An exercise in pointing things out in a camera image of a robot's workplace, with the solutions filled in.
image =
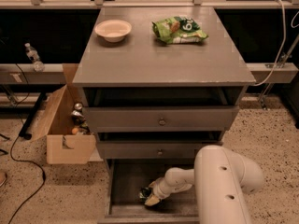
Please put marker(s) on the green soda can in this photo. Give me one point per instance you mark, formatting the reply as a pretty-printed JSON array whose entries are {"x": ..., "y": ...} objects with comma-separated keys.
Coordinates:
[{"x": 144, "y": 194}]

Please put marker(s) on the green chip bag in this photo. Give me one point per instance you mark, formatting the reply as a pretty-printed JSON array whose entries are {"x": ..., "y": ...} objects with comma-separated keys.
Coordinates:
[{"x": 178, "y": 30}]

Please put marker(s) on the grey drawer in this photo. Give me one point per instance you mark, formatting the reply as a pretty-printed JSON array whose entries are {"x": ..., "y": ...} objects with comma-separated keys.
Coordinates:
[
  {"x": 155, "y": 119},
  {"x": 151, "y": 150},
  {"x": 129, "y": 177}
]

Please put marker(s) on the grey drawer cabinet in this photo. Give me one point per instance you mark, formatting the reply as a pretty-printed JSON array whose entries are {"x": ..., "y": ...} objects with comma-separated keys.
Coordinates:
[{"x": 142, "y": 71}]

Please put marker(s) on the items inside cardboard box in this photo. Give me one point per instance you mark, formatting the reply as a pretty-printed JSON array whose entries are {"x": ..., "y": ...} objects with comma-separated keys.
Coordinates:
[{"x": 80, "y": 124}]

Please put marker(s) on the grey top drawer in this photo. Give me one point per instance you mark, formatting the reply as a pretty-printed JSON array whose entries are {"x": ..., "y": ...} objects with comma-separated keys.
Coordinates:
[{"x": 155, "y": 119}]

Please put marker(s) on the grey bottom drawer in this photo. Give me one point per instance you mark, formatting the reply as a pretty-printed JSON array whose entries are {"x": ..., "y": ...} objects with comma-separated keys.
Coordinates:
[{"x": 129, "y": 177}]

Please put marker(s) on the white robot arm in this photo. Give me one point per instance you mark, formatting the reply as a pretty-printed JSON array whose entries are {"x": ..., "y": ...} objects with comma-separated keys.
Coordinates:
[{"x": 221, "y": 178}]

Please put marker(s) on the white bowl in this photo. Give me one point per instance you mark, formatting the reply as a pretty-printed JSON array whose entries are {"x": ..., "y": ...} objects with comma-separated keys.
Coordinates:
[{"x": 113, "y": 30}]

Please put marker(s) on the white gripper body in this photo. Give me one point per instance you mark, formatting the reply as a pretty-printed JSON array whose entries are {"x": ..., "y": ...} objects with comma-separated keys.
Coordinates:
[{"x": 159, "y": 189}]

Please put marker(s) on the grey middle drawer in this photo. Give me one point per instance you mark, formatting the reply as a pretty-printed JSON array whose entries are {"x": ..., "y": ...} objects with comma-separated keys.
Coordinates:
[{"x": 151, "y": 150}]

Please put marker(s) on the cardboard box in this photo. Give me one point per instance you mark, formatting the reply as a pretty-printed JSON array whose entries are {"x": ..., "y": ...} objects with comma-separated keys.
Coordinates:
[{"x": 64, "y": 145}]

